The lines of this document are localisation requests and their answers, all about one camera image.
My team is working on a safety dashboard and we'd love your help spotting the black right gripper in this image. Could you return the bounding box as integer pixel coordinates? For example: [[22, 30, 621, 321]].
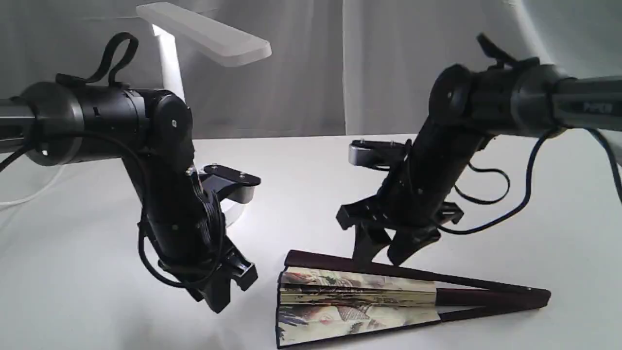
[[336, 122, 491, 266]]

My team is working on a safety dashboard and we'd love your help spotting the white desk lamp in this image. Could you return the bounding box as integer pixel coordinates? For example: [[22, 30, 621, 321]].
[[136, 2, 272, 228]]

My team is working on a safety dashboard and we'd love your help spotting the painted paper folding fan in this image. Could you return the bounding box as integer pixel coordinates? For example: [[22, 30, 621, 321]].
[[274, 250, 551, 350]]

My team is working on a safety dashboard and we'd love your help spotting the white power cable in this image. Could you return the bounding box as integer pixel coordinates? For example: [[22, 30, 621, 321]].
[[0, 163, 66, 207]]

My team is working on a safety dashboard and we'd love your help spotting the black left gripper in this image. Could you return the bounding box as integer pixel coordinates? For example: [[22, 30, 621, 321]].
[[124, 156, 239, 314]]

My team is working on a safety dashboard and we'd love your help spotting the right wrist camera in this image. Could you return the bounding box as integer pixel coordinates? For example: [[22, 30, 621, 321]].
[[348, 139, 413, 172]]

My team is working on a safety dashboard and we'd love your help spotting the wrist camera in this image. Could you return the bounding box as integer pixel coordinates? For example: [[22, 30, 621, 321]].
[[199, 164, 261, 204], [348, 139, 413, 172]]

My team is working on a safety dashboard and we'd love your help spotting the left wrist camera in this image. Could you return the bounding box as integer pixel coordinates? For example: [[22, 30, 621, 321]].
[[199, 164, 261, 204]]

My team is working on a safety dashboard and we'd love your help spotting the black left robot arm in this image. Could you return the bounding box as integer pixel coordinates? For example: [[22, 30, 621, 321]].
[[1, 33, 261, 313]]

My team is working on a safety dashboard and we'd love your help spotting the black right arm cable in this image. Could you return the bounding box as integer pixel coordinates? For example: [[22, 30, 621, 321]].
[[437, 127, 622, 236]]

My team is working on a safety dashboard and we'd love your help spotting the grey backdrop curtain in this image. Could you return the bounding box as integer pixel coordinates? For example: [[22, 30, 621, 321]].
[[0, 0, 622, 139]]

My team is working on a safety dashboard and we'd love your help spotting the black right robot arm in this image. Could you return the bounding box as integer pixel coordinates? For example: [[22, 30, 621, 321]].
[[336, 34, 622, 266]]

